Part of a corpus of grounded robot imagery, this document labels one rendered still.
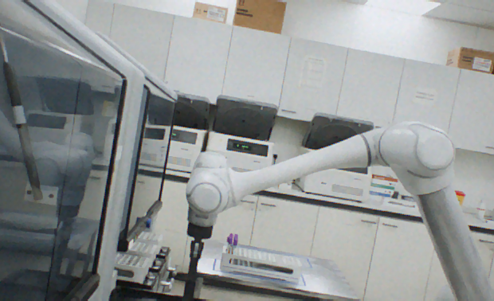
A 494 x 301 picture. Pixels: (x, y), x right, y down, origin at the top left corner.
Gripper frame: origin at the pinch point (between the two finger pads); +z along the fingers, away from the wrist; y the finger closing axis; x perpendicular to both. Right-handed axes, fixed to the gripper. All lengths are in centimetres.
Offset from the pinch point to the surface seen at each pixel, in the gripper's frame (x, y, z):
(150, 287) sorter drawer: -12.1, -5.0, 3.1
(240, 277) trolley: 16.5, -23.8, 2.4
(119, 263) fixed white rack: -22.9, -6.8, -2.2
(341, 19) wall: 93, -288, -166
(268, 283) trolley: 26.8, -22.8, 2.4
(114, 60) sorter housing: -22, 37, -59
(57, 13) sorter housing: -35, 37, -66
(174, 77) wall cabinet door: -49, -254, -81
